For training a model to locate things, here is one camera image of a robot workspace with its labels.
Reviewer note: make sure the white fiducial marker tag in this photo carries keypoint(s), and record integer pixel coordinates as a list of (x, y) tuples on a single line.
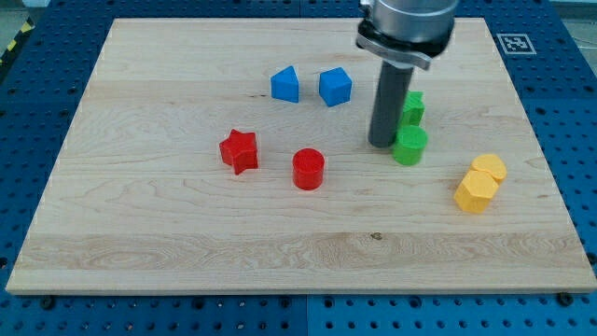
[(516, 44)]

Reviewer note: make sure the blue cube block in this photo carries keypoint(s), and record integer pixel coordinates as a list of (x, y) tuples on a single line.
[(335, 86)]

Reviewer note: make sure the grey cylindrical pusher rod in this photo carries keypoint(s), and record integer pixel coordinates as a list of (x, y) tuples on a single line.
[(392, 89)]

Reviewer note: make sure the wooden board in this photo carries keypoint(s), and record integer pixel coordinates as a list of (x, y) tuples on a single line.
[(139, 201)]

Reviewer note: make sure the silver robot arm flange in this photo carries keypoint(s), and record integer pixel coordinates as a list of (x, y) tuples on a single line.
[(406, 33)]

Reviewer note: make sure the red star block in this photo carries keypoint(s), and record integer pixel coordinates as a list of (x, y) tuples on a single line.
[(239, 151)]

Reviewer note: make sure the yellow hexagon block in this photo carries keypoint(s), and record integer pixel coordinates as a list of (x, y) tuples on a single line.
[(475, 191)]

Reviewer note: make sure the red cylinder block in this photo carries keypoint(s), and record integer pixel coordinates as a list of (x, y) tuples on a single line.
[(308, 168)]

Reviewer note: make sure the green star block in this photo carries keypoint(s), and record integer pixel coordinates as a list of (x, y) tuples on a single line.
[(413, 109)]

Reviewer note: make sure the blue triangular block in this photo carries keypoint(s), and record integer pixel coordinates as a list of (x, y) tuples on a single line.
[(285, 85)]

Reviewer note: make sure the green cylinder block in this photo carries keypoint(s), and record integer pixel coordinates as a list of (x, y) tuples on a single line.
[(410, 143)]

